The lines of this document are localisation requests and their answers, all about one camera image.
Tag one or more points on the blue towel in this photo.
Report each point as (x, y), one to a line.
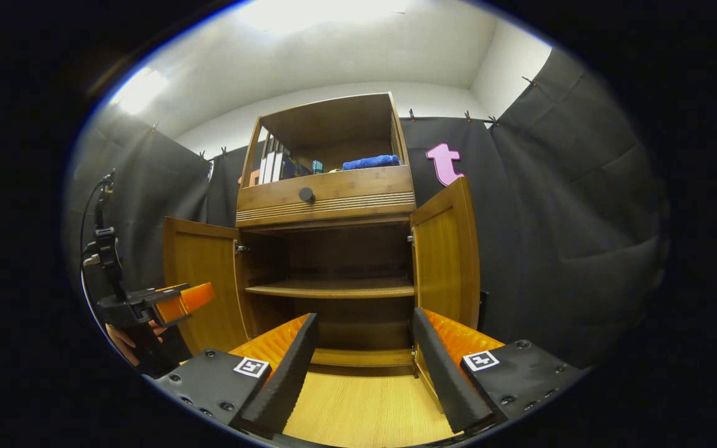
(371, 162)

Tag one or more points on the wooden cabinet door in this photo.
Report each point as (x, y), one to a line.
(203, 267)
(445, 261)

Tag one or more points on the black round drawer knob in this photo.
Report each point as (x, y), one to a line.
(307, 195)

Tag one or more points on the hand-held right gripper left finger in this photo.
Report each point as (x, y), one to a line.
(284, 379)

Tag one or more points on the wooden double-door shoe cabinet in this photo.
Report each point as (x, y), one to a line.
(333, 124)

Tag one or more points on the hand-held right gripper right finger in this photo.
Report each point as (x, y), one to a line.
(445, 379)

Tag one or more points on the black backdrop cloth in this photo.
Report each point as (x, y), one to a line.
(551, 218)

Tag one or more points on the dark blue book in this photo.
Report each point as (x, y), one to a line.
(293, 169)

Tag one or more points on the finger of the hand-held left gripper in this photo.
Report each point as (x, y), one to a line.
(200, 297)
(172, 308)

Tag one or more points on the wooden inner cabinet shelf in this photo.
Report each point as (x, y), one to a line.
(333, 288)

